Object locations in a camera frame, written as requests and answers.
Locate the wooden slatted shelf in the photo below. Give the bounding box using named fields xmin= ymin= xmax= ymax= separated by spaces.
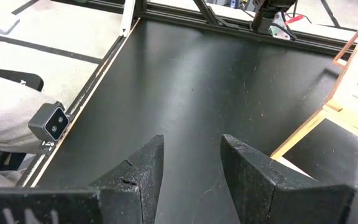
xmin=270 ymin=9 xmax=358 ymax=184

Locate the black office chair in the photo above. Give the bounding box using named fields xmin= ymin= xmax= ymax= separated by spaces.
xmin=0 ymin=66 xmax=45 ymax=171

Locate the grey stereo camera box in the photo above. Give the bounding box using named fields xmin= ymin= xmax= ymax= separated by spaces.
xmin=28 ymin=101 xmax=71 ymax=144

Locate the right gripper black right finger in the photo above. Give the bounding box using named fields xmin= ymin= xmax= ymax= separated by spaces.
xmin=221 ymin=133 xmax=356 ymax=224

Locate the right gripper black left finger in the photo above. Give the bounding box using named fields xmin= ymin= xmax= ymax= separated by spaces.
xmin=88 ymin=134 xmax=165 ymax=224

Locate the person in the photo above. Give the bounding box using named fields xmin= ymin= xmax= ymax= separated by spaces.
xmin=0 ymin=70 xmax=60 ymax=187

